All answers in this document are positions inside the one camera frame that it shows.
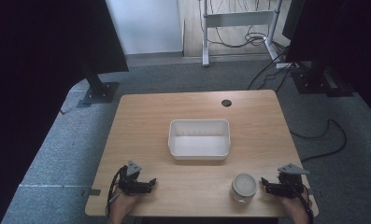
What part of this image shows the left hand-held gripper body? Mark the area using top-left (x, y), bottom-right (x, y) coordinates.
top-left (117, 160), bottom-right (148, 196)

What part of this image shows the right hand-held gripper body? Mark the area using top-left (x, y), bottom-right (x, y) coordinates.
top-left (277, 162), bottom-right (310, 200)

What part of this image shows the white plastic bin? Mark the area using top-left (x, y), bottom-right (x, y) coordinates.
top-left (167, 119), bottom-right (232, 161)

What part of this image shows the person's left hand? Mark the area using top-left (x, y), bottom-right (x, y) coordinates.
top-left (108, 191), bottom-right (141, 224)

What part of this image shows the black metal stand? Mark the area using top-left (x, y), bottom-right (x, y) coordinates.
top-left (290, 61), bottom-right (356, 98)
top-left (78, 61), bottom-right (121, 105)

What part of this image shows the white power strip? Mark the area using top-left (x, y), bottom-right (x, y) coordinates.
top-left (275, 62), bottom-right (300, 70)

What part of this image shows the black curtain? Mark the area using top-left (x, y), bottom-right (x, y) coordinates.
top-left (281, 0), bottom-right (371, 124)
top-left (0, 0), bottom-right (130, 224)

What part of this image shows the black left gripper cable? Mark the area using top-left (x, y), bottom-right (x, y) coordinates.
top-left (105, 165), bottom-right (129, 217)

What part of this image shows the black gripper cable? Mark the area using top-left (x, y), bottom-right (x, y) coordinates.
top-left (105, 165), bottom-right (129, 217)
top-left (293, 183), bottom-right (316, 224)

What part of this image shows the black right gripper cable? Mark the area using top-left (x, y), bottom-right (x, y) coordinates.
top-left (293, 183), bottom-right (316, 224)

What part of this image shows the grey table edge bracket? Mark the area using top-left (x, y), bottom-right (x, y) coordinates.
top-left (80, 188), bottom-right (102, 198)

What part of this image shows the black floor cable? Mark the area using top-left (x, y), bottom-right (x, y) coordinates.
top-left (290, 119), bottom-right (348, 163)

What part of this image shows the black cable to power strip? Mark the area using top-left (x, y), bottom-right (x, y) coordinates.
top-left (247, 50), bottom-right (296, 93)

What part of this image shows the tangle of black cables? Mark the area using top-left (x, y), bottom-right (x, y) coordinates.
top-left (205, 0), bottom-right (290, 49)

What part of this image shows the white desk frame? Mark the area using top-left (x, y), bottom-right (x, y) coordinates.
top-left (199, 0), bottom-right (292, 68)

